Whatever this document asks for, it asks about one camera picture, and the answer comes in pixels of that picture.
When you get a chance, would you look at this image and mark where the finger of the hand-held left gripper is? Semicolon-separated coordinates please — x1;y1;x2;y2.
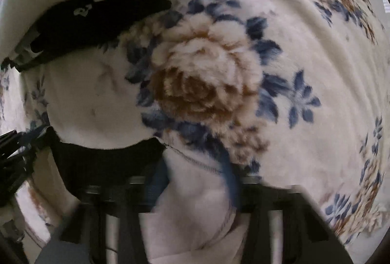
0;36;44;72
0;126;50;207

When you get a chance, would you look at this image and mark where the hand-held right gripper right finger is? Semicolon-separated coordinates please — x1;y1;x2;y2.
223;157;354;264

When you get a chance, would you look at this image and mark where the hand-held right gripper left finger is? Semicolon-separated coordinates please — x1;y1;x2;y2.
60;160;169;264

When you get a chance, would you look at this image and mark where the black garment with zigzag band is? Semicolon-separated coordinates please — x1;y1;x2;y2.
30;0;173;66

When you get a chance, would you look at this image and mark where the white garment with black trim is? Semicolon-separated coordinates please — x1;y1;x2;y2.
46;48;248;264

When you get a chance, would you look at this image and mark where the cream floral plush blanket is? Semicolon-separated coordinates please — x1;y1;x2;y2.
0;0;388;252

